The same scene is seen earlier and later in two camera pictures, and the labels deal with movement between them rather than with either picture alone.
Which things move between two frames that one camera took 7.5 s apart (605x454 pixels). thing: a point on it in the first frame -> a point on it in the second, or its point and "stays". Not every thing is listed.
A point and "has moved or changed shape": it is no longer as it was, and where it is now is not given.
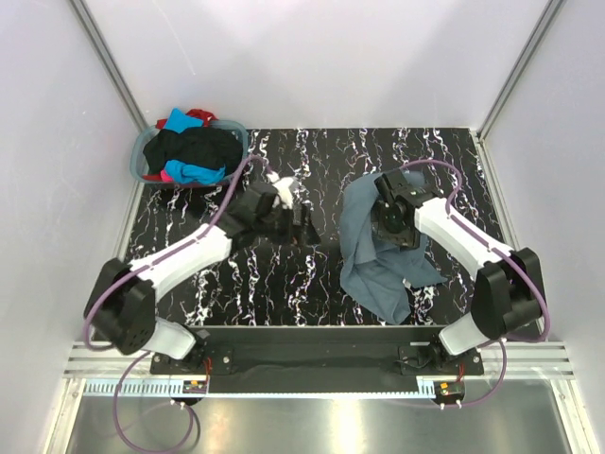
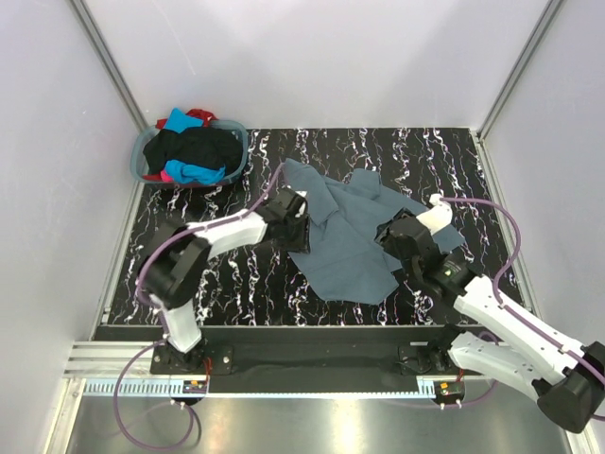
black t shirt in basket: [201, 146] stays
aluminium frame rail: [535, 371] stays
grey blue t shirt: [376, 270] has moved or changed shape
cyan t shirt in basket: [185, 171] stays
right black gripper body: [401, 235] -> [385, 239]
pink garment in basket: [165, 177] stays
